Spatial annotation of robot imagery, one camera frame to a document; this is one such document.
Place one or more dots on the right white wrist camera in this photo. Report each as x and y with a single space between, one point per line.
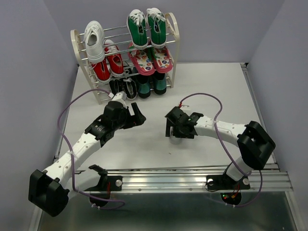
184 108

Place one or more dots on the white fashion sneaker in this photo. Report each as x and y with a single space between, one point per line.
172 139

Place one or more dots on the cream metal shoe shelf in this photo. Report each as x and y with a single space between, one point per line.
122 41

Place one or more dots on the green sneaker left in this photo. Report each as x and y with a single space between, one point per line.
136 25

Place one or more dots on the pink patterned slipper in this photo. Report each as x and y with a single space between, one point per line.
161 60
142 60

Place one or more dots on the green sneaker right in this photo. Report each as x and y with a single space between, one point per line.
157 23

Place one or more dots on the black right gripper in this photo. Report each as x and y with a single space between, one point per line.
175 133

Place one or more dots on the pink patterned slipper right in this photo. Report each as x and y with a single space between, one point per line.
161 60

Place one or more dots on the green sneaker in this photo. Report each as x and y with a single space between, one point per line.
157 23
136 25

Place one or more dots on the teal suede shoe left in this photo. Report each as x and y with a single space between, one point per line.
144 89

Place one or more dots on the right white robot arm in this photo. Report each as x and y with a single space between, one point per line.
254 143

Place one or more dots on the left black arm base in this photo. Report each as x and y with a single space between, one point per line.
100 194

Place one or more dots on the pink patterned slipper left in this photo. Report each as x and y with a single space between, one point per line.
142 60

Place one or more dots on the red canvas sneaker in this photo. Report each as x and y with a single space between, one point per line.
101 70
114 59

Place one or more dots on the aluminium table frame rail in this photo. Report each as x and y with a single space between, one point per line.
143 155

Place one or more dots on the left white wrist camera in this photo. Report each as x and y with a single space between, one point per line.
119 97

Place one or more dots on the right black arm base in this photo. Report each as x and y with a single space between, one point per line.
230 190

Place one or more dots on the black canvas sneaker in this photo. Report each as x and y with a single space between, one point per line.
116 86
130 87

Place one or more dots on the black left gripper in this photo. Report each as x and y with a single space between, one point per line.
137 119

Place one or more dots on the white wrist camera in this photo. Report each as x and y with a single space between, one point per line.
119 97
184 108

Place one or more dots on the teal suede shoe right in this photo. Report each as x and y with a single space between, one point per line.
159 82

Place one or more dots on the teal suede shoe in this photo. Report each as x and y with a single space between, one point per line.
159 82
144 89

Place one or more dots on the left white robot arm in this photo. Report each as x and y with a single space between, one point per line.
47 187

